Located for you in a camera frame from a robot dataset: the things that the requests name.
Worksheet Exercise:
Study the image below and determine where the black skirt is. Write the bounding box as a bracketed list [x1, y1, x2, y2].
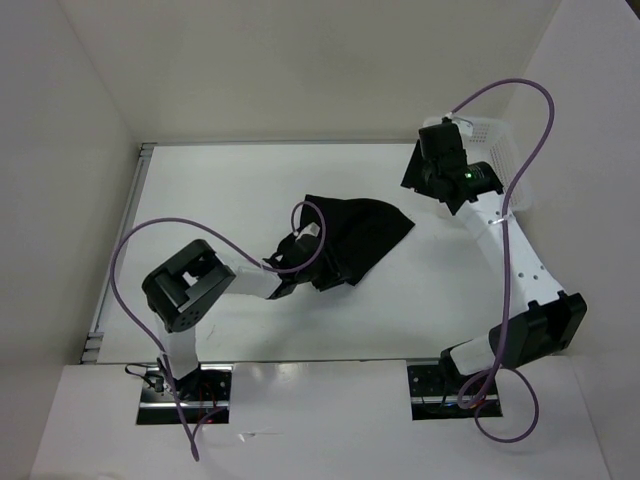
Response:
[300, 195, 415, 286]

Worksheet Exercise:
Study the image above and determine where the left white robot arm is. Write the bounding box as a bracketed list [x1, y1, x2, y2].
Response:
[142, 236, 352, 400]

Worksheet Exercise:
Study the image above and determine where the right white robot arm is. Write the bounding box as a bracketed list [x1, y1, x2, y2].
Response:
[401, 121, 587, 393]

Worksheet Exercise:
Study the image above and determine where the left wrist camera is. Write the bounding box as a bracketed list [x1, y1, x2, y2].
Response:
[295, 222, 323, 253]

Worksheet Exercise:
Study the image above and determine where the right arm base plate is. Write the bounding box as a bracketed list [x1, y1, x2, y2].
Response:
[406, 361, 477, 421]

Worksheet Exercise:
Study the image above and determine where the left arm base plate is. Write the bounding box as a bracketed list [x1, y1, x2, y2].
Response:
[125, 363, 233, 426]

